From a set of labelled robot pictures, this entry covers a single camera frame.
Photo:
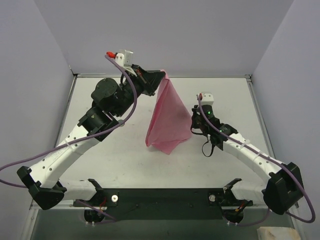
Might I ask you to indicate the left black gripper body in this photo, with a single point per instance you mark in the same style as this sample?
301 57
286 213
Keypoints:
146 83

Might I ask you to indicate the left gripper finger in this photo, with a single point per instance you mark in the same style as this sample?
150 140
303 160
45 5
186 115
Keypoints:
151 88
153 76

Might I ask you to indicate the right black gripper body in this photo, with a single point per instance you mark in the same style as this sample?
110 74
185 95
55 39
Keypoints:
198 122

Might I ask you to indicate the pink t-shirt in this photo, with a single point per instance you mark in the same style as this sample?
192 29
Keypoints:
170 124

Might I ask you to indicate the round green brooch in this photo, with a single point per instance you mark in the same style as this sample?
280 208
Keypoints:
121 122

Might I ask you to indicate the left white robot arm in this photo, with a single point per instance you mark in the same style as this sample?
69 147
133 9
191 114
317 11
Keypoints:
110 99

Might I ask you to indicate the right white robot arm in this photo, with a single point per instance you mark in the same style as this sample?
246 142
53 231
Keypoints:
279 190

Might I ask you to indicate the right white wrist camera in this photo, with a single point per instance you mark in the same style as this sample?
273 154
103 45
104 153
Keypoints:
206 98

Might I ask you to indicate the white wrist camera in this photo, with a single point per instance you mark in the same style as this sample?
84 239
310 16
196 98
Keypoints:
206 98
123 57

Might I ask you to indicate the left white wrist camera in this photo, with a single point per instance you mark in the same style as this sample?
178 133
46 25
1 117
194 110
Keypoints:
123 57

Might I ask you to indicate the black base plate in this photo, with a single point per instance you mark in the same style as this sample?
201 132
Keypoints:
164 204

